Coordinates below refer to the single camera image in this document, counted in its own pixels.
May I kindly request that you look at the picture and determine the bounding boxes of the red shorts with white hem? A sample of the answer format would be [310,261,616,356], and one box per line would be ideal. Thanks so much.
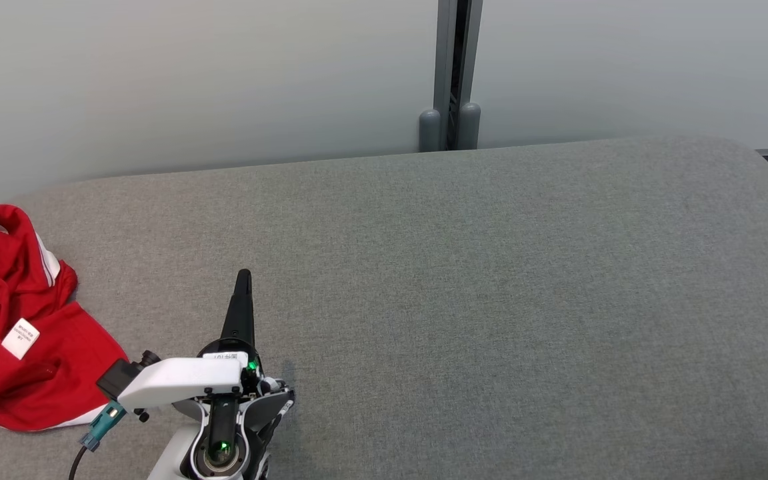
[0,293,129,437]

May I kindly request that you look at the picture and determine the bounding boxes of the black cable with teal connector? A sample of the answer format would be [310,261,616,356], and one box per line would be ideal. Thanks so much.
[69,402,126,480]

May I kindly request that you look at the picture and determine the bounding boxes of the grey metal partition post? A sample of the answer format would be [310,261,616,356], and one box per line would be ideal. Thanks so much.
[419,0,483,153]

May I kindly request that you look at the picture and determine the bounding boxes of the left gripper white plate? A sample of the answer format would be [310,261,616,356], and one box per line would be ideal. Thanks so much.
[117,269,271,411]

